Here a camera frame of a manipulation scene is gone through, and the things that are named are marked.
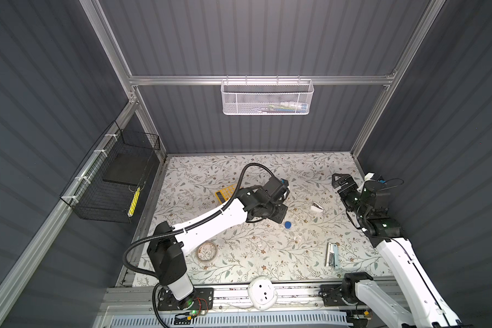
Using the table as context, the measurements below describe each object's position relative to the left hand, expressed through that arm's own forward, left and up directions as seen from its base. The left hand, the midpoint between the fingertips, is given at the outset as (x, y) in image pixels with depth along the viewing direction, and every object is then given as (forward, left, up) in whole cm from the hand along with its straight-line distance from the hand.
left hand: (282, 211), depth 76 cm
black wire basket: (+8, +64, +9) cm, 65 cm away
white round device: (-24, +10, -15) cm, 30 cm away
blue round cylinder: (+2, -5, -17) cm, 18 cm away
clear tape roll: (-7, +31, -19) cm, 37 cm away
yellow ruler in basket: (+1, +52, +8) cm, 53 cm away
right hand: (+6, -21, +9) cm, 24 cm away
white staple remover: (+10, -20, -16) cm, 28 cm away
